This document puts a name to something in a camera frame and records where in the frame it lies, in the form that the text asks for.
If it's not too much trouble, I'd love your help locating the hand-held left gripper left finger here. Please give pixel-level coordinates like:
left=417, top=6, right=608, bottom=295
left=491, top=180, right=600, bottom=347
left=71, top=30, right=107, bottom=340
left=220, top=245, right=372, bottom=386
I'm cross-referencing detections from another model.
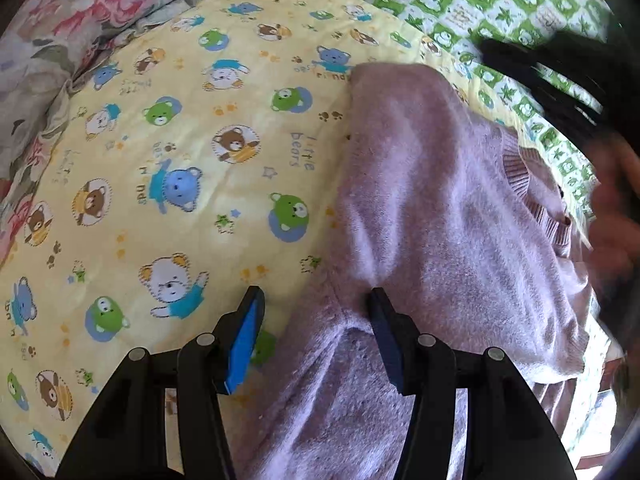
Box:
left=55, top=286, right=266, bottom=480

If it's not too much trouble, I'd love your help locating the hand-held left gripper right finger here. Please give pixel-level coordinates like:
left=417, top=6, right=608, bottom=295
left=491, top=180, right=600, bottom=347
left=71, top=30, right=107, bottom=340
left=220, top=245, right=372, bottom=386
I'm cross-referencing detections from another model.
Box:
left=369, top=287, right=578, bottom=480

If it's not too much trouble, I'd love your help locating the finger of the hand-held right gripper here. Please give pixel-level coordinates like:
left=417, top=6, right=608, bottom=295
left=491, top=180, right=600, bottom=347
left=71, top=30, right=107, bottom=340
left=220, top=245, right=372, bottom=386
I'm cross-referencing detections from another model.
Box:
left=475, top=35, right=551, bottom=91

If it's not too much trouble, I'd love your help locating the purple knit sweater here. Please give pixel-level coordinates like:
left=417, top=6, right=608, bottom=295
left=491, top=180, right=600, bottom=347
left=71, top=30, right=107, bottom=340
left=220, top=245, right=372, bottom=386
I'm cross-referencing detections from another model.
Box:
left=250, top=62, right=608, bottom=480

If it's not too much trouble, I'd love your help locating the person's right hand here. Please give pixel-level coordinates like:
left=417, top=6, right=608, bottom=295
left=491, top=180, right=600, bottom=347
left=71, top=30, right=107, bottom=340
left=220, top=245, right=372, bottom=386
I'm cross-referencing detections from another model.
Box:
left=589, top=157, right=640, bottom=283

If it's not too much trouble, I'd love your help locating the yellow bear-print bed sheet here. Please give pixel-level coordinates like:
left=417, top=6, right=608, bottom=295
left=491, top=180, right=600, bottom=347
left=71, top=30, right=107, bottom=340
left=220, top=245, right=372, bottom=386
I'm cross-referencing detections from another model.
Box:
left=0, top=0, right=566, bottom=478

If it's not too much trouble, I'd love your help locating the pale floral quilt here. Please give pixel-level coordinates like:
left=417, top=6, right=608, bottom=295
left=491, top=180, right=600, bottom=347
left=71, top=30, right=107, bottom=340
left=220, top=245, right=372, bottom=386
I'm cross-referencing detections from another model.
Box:
left=0, top=0, right=266, bottom=271

